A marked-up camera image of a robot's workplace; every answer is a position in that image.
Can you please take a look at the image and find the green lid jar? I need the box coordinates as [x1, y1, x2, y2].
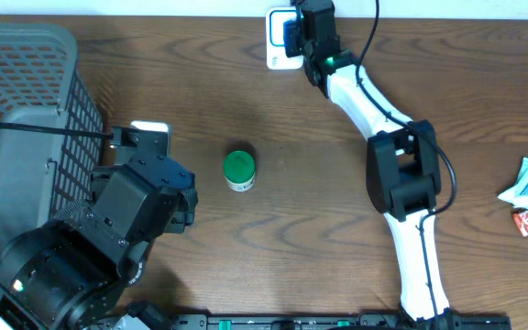
[223, 150, 256, 193]

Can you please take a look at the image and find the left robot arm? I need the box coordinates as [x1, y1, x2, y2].
[0, 123, 198, 329]

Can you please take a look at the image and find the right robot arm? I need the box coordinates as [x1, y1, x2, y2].
[283, 1, 451, 329]

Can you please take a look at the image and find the grey plastic mesh basket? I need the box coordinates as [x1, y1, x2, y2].
[0, 23, 104, 255]

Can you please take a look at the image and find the black left camera cable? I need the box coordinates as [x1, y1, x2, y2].
[0, 121, 115, 139]

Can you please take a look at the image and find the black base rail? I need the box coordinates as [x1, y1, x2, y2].
[88, 313, 512, 330]

